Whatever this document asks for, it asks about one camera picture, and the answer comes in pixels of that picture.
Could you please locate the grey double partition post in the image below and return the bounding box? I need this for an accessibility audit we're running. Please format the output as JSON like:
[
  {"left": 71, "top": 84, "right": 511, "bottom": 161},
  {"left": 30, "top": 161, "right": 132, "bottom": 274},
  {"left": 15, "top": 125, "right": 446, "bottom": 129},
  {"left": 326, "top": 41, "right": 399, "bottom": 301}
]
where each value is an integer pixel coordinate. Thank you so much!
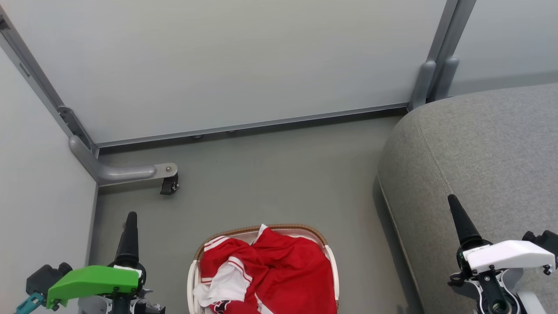
[{"left": 427, "top": 0, "right": 476, "bottom": 103}]

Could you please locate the grey partition base rail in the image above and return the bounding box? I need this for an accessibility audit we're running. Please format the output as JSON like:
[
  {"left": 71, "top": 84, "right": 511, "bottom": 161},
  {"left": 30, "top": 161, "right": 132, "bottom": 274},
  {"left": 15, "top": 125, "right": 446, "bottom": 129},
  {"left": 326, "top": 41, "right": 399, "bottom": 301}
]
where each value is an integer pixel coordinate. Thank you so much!
[{"left": 95, "top": 102, "right": 410, "bottom": 149}]

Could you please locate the teal left cable connector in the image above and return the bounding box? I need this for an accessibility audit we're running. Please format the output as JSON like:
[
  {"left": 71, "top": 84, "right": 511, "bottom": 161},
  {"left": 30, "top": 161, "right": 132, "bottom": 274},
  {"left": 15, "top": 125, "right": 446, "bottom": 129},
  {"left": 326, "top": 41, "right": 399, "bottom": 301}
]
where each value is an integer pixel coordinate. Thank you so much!
[{"left": 15, "top": 292, "right": 45, "bottom": 314}]

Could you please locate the red and white jersey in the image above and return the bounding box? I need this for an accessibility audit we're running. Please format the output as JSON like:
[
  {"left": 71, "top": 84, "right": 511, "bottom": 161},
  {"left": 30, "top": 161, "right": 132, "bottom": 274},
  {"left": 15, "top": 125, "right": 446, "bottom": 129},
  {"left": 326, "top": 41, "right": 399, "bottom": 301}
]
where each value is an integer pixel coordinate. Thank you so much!
[{"left": 193, "top": 227, "right": 338, "bottom": 314}]

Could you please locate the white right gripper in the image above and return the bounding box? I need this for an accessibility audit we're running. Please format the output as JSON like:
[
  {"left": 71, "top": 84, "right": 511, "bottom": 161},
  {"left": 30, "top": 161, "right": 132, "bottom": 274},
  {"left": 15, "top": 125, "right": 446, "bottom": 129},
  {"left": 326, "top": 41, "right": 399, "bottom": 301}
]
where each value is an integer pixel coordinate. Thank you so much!
[{"left": 447, "top": 194, "right": 557, "bottom": 314}]

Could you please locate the grey fabric sofa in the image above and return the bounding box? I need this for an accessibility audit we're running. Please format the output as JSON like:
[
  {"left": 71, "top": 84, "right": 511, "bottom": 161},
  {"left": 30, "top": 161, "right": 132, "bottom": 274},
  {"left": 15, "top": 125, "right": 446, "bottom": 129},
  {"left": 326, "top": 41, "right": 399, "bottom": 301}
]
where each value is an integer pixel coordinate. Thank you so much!
[{"left": 377, "top": 83, "right": 558, "bottom": 314}]

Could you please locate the grey partition post with hinge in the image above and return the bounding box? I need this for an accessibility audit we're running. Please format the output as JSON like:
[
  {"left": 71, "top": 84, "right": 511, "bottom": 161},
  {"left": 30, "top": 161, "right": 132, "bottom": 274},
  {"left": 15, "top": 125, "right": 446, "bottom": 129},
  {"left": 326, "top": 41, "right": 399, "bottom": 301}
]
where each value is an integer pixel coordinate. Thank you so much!
[{"left": 0, "top": 9, "right": 99, "bottom": 153}]

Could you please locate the white basket with brown rim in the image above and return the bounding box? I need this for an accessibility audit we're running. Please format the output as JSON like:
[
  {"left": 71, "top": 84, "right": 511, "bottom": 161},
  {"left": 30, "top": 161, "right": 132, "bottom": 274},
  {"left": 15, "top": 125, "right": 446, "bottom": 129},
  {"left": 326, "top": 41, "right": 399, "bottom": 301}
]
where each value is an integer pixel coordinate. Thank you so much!
[{"left": 187, "top": 224, "right": 340, "bottom": 314}]

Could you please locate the grey partition support leg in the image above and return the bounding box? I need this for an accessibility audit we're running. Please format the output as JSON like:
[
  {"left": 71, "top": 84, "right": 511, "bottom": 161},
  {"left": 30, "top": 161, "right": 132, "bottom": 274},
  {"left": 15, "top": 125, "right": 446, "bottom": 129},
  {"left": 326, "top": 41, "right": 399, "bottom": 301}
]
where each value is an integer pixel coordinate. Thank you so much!
[{"left": 69, "top": 135, "right": 178, "bottom": 187}]

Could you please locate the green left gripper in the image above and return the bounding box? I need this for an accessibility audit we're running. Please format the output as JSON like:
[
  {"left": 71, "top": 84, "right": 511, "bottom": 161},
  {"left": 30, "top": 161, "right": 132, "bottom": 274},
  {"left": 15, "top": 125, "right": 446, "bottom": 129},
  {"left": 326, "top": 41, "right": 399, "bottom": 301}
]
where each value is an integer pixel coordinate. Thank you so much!
[{"left": 46, "top": 211, "right": 166, "bottom": 314}]

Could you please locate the grey upright partition foot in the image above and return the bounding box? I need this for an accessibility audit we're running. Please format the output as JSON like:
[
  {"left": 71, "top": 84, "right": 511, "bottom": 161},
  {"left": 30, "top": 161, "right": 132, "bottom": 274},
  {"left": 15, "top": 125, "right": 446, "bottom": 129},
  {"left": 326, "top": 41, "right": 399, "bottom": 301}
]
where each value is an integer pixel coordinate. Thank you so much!
[
  {"left": 409, "top": 60, "right": 436, "bottom": 111},
  {"left": 434, "top": 57, "right": 459, "bottom": 102}
]

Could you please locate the black caster wheel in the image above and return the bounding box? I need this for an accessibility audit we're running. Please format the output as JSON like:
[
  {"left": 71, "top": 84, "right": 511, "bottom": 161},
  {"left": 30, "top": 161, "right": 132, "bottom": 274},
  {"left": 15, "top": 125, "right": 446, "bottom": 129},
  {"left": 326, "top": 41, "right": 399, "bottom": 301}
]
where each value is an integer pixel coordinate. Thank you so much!
[{"left": 160, "top": 174, "right": 180, "bottom": 195}]

